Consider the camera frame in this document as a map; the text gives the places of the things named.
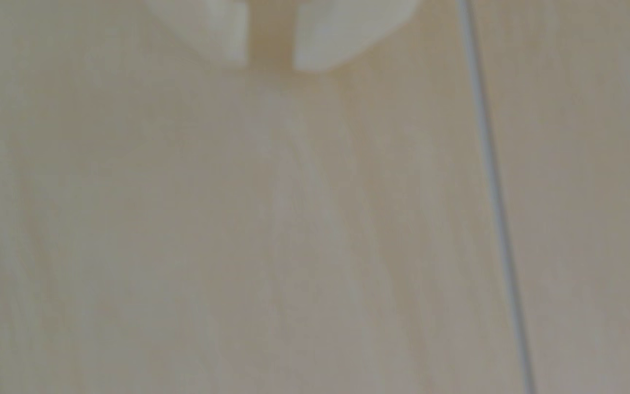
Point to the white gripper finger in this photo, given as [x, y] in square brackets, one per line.
[337, 30]
[211, 24]

